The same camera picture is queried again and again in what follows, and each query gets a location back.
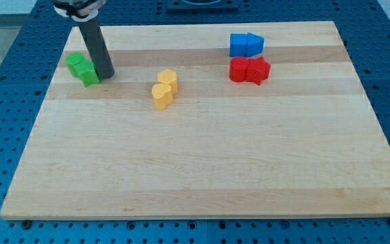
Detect robot arm flange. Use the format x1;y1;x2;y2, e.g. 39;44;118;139
51;0;107;22

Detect wooden board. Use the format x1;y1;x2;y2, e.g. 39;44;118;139
0;21;390;220

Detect yellow hexagon block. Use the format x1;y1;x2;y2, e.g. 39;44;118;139
157;69;178;94

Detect red circle block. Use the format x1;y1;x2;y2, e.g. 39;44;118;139
229;56;249;82

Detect blue cube block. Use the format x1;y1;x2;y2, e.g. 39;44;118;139
229;33;247;57

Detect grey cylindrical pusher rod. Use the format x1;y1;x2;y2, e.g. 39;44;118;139
78;16;114;79

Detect red star block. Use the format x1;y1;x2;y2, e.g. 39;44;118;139
245;57;271;85

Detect yellow heart block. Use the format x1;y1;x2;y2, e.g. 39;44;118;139
152;83;173;110

